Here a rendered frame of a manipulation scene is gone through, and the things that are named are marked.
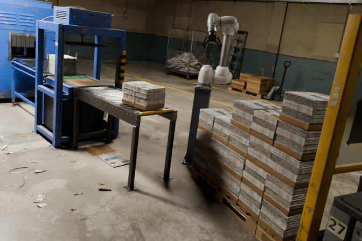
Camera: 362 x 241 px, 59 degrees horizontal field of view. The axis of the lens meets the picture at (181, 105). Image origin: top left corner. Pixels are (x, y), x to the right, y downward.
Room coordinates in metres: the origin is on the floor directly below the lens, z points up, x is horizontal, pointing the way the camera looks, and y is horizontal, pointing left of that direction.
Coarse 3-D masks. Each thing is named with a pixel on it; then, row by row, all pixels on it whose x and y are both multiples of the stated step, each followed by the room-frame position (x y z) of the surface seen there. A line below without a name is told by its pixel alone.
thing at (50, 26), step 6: (42, 24) 4.08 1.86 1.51; (48, 24) 3.95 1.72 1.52; (54, 24) 3.83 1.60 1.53; (66, 24) 3.86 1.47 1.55; (54, 30) 3.83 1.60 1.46; (66, 30) 3.82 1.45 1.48; (72, 30) 3.87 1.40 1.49; (78, 30) 3.93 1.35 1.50; (84, 30) 3.98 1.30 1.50; (90, 30) 4.05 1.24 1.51; (96, 30) 4.11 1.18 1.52; (102, 30) 4.17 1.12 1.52; (108, 30) 4.23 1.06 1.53; (114, 30) 4.29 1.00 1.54; (120, 30) 4.36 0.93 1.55; (108, 36) 4.23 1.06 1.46; (114, 36) 4.30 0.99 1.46; (120, 36) 4.37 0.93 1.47
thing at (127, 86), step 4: (124, 84) 3.35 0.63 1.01; (128, 84) 3.31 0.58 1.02; (132, 84) 3.30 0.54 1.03; (136, 84) 3.33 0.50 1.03; (124, 88) 3.35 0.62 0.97; (128, 88) 3.31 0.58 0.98; (132, 88) 3.27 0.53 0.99; (124, 92) 3.35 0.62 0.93; (128, 92) 3.31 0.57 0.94; (132, 92) 3.27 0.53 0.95; (124, 96) 3.35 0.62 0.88; (128, 96) 3.31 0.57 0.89; (132, 96) 3.28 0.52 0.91; (128, 100) 3.31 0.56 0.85
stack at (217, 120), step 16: (208, 112) 3.31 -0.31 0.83; (224, 112) 3.40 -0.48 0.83; (208, 128) 3.26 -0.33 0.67; (224, 128) 3.04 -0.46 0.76; (208, 144) 3.22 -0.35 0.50; (224, 144) 3.01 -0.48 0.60; (240, 144) 2.79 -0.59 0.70; (256, 144) 2.60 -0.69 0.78; (208, 160) 3.18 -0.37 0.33; (224, 160) 2.96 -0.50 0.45; (240, 160) 2.74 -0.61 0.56; (192, 176) 3.42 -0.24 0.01; (224, 176) 2.91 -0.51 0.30; (256, 176) 2.54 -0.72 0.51; (208, 192) 3.10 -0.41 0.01; (240, 192) 2.67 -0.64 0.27; (240, 208) 2.64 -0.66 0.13; (256, 208) 2.47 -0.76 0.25; (256, 224) 2.44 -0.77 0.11
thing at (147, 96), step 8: (136, 88) 3.23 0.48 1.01; (144, 88) 3.18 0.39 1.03; (152, 88) 3.22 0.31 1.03; (160, 88) 3.30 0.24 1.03; (136, 96) 3.23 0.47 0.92; (144, 96) 3.16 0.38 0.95; (152, 96) 3.20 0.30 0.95; (160, 96) 3.29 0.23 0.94; (144, 104) 3.15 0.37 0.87; (152, 104) 3.21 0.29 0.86; (160, 104) 3.32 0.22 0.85
